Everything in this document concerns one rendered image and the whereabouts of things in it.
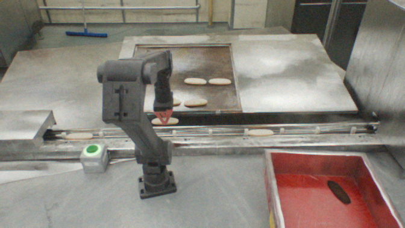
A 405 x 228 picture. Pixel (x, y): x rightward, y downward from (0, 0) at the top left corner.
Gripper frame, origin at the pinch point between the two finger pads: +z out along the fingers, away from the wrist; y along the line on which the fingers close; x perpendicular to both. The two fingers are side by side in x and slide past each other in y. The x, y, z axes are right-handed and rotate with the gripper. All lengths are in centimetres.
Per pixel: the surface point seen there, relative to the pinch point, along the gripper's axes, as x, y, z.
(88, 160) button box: 24.5, -16.2, 4.8
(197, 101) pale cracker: -12.5, 15.0, 1.8
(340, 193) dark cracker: -57, -29, 10
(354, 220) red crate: -58, -38, 11
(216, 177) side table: -18.1, -19.1, 10.9
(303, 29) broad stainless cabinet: -107, 165, 25
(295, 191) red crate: -43, -27, 11
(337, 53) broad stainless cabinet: -143, 166, 48
